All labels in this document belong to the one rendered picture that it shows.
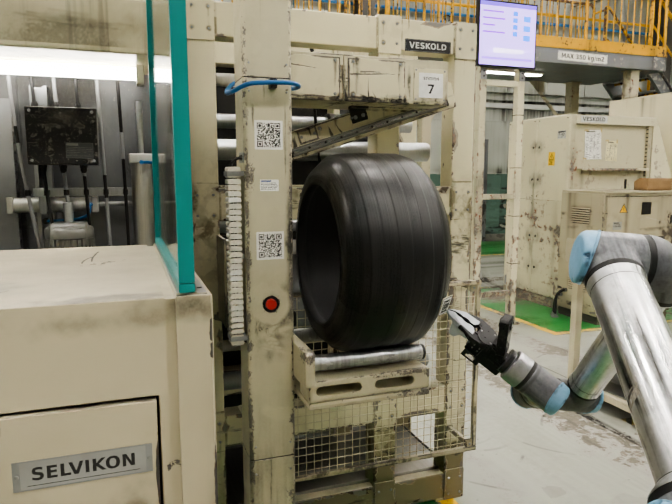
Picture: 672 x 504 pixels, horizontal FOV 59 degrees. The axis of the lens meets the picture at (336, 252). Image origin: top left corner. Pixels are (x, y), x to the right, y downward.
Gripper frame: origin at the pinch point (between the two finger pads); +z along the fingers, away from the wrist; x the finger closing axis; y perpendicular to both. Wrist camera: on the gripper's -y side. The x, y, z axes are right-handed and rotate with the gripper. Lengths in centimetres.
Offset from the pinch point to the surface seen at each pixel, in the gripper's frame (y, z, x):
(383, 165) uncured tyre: -19.2, 38.6, 7.6
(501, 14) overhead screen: 35, 103, 410
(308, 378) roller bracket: 22.0, 18.9, -31.4
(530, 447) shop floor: 124, -82, 106
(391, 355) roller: 18.2, 5.5, -9.7
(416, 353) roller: 16.9, 0.3, -4.0
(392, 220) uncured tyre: -16.5, 26.3, -6.5
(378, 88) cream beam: -19, 61, 44
